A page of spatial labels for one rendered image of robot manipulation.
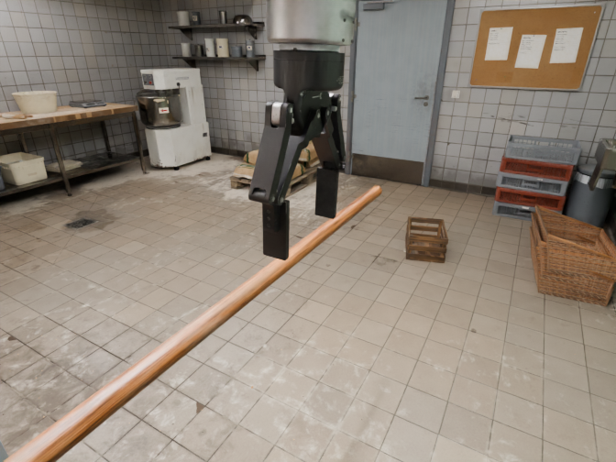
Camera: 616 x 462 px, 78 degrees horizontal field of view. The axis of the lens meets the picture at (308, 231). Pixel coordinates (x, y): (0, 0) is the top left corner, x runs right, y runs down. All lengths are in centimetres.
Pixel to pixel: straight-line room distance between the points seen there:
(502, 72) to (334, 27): 435
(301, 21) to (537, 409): 209
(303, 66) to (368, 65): 465
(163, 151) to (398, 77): 323
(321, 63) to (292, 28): 4
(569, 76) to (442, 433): 367
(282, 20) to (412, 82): 450
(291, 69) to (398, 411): 179
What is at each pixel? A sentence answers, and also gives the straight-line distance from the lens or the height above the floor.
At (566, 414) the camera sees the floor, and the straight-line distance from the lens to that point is 231.
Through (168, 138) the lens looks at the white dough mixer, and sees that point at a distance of 567.
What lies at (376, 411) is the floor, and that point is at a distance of 200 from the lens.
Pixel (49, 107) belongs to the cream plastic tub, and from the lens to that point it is 538.
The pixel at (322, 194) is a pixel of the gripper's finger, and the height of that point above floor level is 135.
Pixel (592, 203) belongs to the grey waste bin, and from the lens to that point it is 439.
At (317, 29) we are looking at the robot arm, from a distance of 40.
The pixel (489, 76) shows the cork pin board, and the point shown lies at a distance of 473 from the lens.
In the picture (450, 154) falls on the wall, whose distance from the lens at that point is 491.
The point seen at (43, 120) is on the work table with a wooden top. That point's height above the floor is 87.
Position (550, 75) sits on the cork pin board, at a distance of 471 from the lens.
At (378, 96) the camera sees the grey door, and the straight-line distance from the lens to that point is 501.
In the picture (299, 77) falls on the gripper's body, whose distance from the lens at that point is 40.
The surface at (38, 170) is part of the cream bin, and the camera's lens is 521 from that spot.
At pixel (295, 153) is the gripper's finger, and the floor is 143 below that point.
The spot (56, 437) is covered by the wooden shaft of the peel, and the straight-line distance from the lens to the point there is 47.
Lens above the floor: 153
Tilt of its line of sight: 25 degrees down
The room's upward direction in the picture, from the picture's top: straight up
